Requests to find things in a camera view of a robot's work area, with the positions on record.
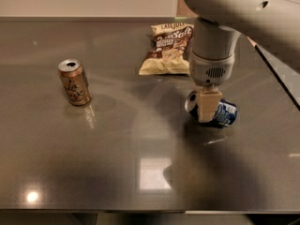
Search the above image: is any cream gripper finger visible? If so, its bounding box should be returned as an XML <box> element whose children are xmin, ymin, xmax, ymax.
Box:
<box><xmin>197</xmin><ymin>91</ymin><xmax>222</xmax><ymax>123</ymax></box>

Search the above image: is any blue pepsi can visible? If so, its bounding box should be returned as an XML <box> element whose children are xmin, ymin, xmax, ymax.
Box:
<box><xmin>185</xmin><ymin>91</ymin><xmax>238</xmax><ymax>128</ymax></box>

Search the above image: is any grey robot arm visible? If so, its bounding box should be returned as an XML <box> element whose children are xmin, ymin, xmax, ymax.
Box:
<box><xmin>184</xmin><ymin>0</ymin><xmax>300</xmax><ymax>123</ymax></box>

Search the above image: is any brown la croix can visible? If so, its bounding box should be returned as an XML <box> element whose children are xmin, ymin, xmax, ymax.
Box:
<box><xmin>58</xmin><ymin>59</ymin><xmax>91</xmax><ymax>106</ymax></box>

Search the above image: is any yellow brown chip bag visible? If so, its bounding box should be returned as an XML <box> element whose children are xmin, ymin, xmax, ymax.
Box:
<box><xmin>139</xmin><ymin>22</ymin><xmax>194</xmax><ymax>75</ymax></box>

